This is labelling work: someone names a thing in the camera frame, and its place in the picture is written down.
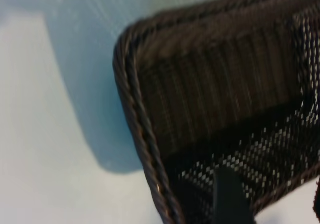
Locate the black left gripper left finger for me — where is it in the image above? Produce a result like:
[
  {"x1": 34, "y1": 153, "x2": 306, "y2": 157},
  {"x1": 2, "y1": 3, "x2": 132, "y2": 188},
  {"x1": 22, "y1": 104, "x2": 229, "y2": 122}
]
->
[{"x1": 212, "y1": 166, "x2": 257, "y2": 224}]

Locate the dark brown woven basket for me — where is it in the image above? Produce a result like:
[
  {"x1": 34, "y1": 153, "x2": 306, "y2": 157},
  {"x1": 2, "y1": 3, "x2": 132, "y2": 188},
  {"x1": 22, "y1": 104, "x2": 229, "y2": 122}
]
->
[{"x1": 112, "y1": 0, "x2": 320, "y2": 224}]

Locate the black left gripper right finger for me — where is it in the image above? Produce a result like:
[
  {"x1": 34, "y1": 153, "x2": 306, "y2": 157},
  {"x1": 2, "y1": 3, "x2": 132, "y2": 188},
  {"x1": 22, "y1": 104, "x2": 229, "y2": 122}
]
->
[{"x1": 311, "y1": 178, "x2": 320, "y2": 210}]

